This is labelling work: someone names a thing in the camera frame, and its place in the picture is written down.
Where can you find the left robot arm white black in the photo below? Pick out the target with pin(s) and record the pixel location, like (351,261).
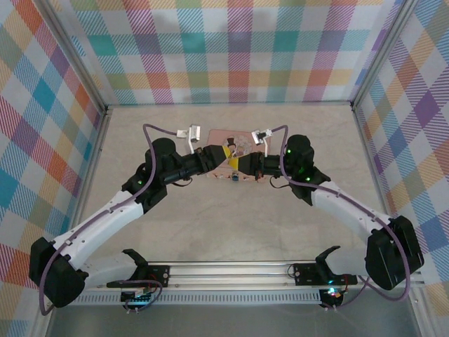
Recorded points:
(105,217)

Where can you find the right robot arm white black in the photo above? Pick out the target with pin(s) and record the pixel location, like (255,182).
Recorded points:
(350,210)

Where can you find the pink box with cartoon couple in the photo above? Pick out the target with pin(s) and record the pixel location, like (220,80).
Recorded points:
(238,142)

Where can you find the circuit board with green light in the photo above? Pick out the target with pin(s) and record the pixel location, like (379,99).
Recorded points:
(135,297)

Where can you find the circuit board with coloured lights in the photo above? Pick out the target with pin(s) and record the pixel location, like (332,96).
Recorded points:
(331,294)

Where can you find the aluminium frame floor rail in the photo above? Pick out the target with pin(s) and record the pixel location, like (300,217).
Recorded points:
(82,196)
(372,154)

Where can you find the aluminium mounting rail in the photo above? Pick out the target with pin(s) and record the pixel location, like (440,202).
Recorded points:
(228,272)

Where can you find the aluminium frame post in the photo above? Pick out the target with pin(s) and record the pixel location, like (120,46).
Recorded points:
(382,52)
(75,56)

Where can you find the grey metal base plate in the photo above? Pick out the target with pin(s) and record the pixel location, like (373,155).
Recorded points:
(228,321)

